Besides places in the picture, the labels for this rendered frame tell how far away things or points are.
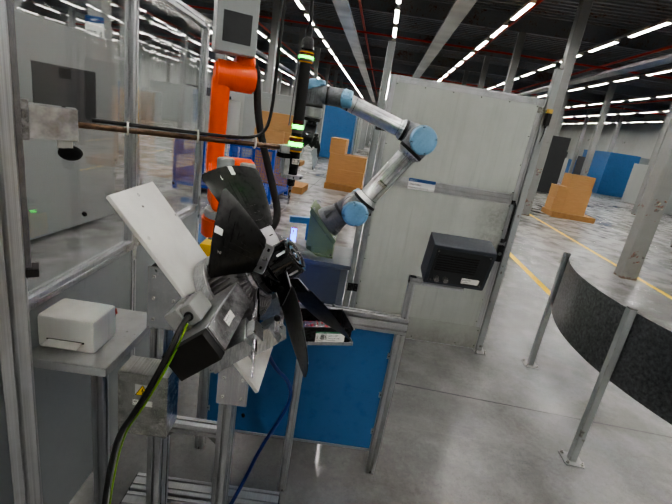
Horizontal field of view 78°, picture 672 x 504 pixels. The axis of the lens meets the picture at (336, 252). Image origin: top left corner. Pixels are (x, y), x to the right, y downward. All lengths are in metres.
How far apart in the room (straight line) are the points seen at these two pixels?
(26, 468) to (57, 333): 0.37
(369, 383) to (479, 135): 1.98
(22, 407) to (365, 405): 1.35
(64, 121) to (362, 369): 1.49
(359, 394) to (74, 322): 1.24
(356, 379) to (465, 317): 1.75
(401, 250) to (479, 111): 1.14
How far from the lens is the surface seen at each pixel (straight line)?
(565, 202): 13.54
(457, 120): 3.22
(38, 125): 1.14
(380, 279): 3.35
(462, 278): 1.83
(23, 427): 1.46
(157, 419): 1.48
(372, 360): 1.99
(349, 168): 10.52
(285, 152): 1.31
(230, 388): 1.45
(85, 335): 1.46
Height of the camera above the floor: 1.64
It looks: 17 degrees down
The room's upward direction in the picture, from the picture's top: 9 degrees clockwise
